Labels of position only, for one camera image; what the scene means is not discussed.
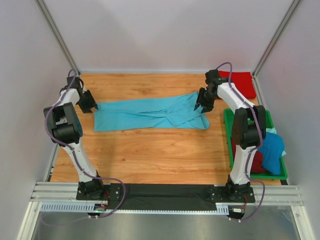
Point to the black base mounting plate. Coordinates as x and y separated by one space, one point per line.
169 197

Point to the aluminium corner post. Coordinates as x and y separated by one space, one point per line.
56 33
293 7

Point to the right aluminium corner post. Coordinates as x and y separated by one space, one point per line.
293 7

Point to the folded red t-shirt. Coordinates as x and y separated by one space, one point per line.
244 83

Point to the green plastic bin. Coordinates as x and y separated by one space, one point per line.
228 121

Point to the mint green t-shirt in bin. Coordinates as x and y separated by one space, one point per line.
274 131

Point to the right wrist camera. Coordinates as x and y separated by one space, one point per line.
213 77

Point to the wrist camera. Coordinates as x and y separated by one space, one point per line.
76 83
213 77

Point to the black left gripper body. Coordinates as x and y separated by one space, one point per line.
87 102

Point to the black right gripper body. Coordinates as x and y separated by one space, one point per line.
206 99

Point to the left aluminium corner post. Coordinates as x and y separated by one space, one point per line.
56 33

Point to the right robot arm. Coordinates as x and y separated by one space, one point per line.
248 131

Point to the dark red t-shirt in bin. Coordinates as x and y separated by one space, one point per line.
256 167

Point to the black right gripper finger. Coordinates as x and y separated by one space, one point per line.
206 109
197 105

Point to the light blue t-shirt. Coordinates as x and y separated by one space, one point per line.
176 112

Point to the blue t-shirt in bin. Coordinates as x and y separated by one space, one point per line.
272 150

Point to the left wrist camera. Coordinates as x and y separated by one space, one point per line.
76 83

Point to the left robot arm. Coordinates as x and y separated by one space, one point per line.
64 128

